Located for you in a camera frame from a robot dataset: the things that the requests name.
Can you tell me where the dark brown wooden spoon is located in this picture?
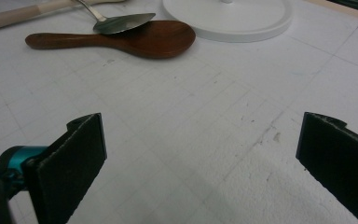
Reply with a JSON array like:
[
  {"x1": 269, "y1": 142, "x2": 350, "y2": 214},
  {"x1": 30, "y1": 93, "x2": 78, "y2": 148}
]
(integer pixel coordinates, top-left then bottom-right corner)
[{"x1": 24, "y1": 20, "x2": 197, "y2": 60}]

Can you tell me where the white foam mat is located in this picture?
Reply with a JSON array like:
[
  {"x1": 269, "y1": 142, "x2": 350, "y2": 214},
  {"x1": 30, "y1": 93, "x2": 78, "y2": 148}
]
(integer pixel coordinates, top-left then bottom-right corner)
[{"x1": 0, "y1": 0, "x2": 358, "y2": 224}]

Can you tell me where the metal spoon with brown handle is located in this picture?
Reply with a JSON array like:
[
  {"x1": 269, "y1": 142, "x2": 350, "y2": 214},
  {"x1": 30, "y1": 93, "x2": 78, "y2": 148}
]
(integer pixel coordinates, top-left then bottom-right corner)
[{"x1": 74, "y1": 0, "x2": 157, "y2": 35}]

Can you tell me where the light wooden spoon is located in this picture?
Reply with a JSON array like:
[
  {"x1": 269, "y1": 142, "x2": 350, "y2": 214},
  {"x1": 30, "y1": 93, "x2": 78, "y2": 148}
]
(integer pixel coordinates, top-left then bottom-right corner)
[{"x1": 0, "y1": 0, "x2": 127, "y2": 35}]

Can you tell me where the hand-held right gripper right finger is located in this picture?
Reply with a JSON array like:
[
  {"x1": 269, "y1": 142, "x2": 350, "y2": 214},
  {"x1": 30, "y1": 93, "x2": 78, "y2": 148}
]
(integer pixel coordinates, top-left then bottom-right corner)
[{"x1": 296, "y1": 111, "x2": 358, "y2": 224}]

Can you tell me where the white utensil stand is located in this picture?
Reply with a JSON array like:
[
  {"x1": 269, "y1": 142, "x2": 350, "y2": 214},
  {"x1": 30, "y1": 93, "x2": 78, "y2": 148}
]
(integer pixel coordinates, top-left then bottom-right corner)
[{"x1": 161, "y1": 0, "x2": 293, "y2": 44}]

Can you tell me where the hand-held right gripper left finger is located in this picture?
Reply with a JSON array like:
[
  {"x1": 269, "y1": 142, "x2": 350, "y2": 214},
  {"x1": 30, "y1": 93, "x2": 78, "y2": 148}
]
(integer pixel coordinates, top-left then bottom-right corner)
[{"x1": 22, "y1": 112, "x2": 108, "y2": 224}]

